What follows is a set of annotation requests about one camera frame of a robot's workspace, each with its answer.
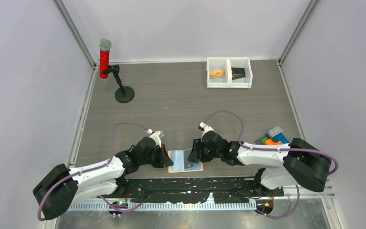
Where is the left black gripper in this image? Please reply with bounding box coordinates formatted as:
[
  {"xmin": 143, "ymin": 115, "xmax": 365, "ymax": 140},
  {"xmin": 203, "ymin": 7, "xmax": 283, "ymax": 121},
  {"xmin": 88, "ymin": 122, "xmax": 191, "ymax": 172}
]
[{"xmin": 139, "ymin": 144, "xmax": 173, "ymax": 168}]

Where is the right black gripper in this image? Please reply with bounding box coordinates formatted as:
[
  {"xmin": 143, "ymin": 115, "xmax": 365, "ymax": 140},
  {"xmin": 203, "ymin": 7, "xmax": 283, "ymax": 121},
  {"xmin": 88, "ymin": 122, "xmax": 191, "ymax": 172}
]
[{"xmin": 187, "ymin": 138, "xmax": 222, "ymax": 163}]

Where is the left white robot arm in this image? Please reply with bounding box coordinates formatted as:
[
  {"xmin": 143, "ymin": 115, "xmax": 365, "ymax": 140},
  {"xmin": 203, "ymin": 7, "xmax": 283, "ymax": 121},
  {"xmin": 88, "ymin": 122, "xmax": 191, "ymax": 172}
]
[{"xmin": 32, "ymin": 137, "xmax": 173, "ymax": 221}]

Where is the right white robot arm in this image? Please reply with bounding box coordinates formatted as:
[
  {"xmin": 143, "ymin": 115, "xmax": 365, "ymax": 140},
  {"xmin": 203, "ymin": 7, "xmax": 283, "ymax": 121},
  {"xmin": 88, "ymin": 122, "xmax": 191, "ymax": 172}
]
[{"xmin": 188, "ymin": 130, "xmax": 332, "ymax": 196}]

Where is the gold card in bin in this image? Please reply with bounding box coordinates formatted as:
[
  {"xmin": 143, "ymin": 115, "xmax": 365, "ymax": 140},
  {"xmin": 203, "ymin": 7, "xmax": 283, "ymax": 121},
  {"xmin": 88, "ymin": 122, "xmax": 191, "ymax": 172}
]
[{"xmin": 209, "ymin": 69, "xmax": 225, "ymax": 79}]

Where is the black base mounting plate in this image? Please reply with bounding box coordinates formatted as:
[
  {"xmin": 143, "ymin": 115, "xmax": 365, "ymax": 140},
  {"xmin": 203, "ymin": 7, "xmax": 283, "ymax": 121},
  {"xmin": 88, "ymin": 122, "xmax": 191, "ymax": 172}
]
[{"xmin": 106, "ymin": 177, "xmax": 284, "ymax": 204}]

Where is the black stand with round base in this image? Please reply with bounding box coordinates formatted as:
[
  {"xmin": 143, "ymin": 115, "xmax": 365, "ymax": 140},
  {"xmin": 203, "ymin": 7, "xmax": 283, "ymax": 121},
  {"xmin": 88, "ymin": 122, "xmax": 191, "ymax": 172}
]
[{"xmin": 101, "ymin": 64, "xmax": 135, "ymax": 103}]

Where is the colourful toy brick assembly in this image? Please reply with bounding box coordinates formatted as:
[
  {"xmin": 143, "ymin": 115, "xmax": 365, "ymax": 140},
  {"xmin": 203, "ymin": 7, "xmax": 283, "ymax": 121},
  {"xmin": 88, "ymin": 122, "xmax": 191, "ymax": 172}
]
[{"xmin": 254, "ymin": 126, "xmax": 290, "ymax": 146}]

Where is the white two-compartment bin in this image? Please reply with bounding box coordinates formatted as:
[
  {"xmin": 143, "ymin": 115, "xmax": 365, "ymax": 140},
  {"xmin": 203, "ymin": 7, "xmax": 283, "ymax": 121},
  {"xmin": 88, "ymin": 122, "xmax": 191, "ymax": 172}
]
[{"xmin": 206, "ymin": 57, "xmax": 253, "ymax": 89}]

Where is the red cylinder with grey cap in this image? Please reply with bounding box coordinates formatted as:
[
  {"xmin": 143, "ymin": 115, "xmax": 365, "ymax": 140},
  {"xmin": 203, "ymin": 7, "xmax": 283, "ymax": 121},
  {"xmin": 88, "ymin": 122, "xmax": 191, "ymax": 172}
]
[{"xmin": 99, "ymin": 38, "xmax": 112, "ymax": 79}]

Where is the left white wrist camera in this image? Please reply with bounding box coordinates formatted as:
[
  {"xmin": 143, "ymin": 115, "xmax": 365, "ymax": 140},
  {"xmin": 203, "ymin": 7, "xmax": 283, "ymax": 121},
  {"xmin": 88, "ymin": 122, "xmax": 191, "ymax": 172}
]
[{"xmin": 146, "ymin": 129, "xmax": 164, "ymax": 147}]

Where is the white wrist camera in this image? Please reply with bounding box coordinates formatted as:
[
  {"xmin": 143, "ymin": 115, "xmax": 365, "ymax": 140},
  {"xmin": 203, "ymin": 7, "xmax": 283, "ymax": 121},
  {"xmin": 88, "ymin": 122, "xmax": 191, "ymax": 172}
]
[
  {"xmin": 146, "ymin": 129, "xmax": 164, "ymax": 147},
  {"xmin": 198, "ymin": 122, "xmax": 214, "ymax": 136}
]

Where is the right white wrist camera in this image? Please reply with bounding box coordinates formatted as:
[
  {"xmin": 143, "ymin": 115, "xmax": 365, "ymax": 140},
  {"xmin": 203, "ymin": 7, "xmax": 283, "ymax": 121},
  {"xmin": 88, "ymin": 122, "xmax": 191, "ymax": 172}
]
[{"xmin": 198, "ymin": 122, "xmax": 214, "ymax": 136}]

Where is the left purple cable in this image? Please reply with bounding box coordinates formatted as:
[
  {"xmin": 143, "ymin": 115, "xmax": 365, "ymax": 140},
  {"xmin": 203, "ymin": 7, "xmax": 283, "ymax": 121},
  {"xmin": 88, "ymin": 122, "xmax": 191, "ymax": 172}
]
[{"xmin": 37, "ymin": 122, "xmax": 153, "ymax": 222}]

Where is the purple cable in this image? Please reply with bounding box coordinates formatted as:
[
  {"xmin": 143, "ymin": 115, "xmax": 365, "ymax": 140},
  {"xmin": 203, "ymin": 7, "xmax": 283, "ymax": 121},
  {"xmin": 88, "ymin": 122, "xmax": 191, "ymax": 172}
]
[
  {"xmin": 202, "ymin": 110, "xmax": 340, "ymax": 176},
  {"xmin": 37, "ymin": 122, "xmax": 153, "ymax": 222}
]

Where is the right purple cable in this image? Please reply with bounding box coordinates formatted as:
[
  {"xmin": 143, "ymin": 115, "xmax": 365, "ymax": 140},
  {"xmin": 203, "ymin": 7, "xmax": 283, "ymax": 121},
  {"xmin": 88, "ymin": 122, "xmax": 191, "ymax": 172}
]
[{"xmin": 202, "ymin": 110, "xmax": 340, "ymax": 176}]

